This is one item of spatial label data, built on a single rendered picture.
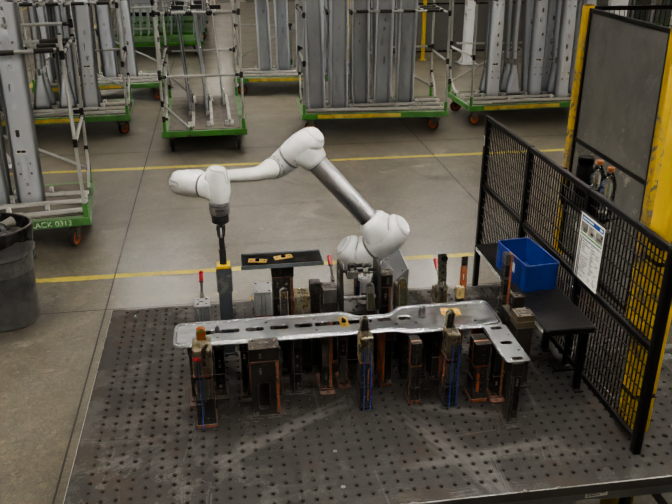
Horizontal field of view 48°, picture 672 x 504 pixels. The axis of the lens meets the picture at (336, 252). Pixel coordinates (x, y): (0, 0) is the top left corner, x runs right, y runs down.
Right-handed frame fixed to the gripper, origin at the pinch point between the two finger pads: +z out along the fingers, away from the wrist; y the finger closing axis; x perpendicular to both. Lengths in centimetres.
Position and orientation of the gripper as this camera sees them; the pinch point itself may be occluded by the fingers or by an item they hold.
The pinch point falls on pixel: (222, 256)
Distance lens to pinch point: 338.6
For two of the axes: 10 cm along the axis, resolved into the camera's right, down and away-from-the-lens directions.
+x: 9.9, -0.6, 1.4
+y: 1.5, 4.0, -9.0
